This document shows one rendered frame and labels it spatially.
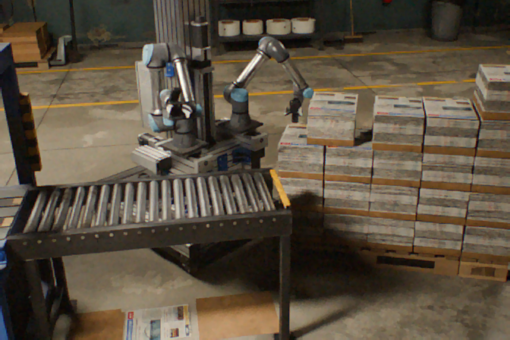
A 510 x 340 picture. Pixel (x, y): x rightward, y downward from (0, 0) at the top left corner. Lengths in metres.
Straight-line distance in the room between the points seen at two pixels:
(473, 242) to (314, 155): 1.12
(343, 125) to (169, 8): 1.28
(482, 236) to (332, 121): 1.16
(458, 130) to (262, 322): 1.57
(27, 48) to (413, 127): 6.70
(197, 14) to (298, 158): 1.10
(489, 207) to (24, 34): 7.07
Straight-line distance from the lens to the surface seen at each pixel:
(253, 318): 3.44
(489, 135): 3.51
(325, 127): 3.49
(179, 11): 3.59
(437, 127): 3.46
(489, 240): 3.83
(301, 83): 4.00
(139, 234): 2.80
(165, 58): 3.38
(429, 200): 3.66
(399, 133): 3.47
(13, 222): 3.03
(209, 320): 3.44
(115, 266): 3.98
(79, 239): 2.83
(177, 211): 2.88
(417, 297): 3.70
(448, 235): 3.78
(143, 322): 3.48
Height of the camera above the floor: 2.19
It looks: 23 degrees down
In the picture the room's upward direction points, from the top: 1 degrees counter-clockwise
